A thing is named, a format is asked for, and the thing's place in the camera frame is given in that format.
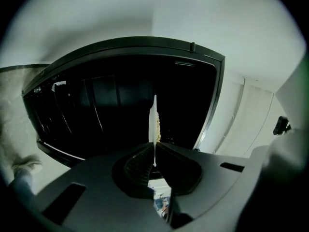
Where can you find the person's grey shoe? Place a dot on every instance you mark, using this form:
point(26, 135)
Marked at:
point(27, 164)

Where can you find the pale yellow food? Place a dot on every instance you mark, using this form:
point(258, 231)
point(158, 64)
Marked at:
point(158, 127)

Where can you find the white door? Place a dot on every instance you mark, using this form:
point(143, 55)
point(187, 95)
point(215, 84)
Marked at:
point(248, 120)

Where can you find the person's leg in blue jeans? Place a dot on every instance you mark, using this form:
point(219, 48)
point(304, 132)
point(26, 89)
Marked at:
point(23, 185)

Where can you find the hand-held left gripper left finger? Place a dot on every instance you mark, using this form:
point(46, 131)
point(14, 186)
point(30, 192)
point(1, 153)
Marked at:
point(136, 168)

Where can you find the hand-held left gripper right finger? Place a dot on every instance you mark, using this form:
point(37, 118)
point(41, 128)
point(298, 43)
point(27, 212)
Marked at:
point(179, 170)

